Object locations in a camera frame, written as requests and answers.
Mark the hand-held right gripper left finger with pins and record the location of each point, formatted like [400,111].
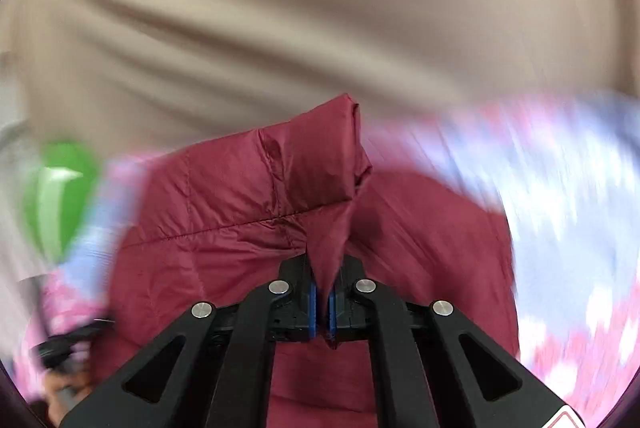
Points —
[312,310]

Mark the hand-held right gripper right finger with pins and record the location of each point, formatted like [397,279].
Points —
[332,314]

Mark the dark red quilted jacket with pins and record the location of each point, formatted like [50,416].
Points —
[225,208]

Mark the beige curtain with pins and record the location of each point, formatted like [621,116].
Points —
[300,18]

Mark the green and white object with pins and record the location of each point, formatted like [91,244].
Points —
[62,198]

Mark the pink and blue printed blanket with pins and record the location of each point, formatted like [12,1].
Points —
[575,208]

